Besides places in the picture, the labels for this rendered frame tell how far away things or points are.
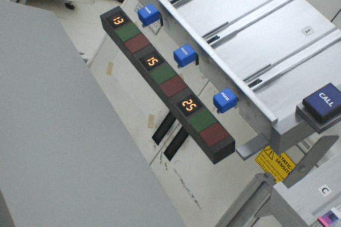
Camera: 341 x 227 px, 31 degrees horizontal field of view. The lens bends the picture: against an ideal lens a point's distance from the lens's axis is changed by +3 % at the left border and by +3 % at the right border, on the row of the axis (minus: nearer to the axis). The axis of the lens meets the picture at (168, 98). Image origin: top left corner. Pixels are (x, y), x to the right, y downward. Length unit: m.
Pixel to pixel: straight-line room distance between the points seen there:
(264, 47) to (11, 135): 0.43
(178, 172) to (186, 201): 0.07
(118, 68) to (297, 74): 0.70
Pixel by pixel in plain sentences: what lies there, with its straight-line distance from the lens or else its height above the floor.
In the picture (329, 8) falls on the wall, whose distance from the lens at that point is 3.10.
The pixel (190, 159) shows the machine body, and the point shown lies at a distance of 1.40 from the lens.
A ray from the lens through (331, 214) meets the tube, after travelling 0.73.
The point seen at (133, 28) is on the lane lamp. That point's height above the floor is 0.67.
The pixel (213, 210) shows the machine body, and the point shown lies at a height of 0.34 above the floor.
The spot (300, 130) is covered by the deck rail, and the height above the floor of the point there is 0.73.
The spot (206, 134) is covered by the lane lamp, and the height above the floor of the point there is 0.65.
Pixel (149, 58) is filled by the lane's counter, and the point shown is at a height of 0.66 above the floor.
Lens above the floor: 1.05
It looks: 26 degrees down
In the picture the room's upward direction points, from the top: 34 degrees clockwise
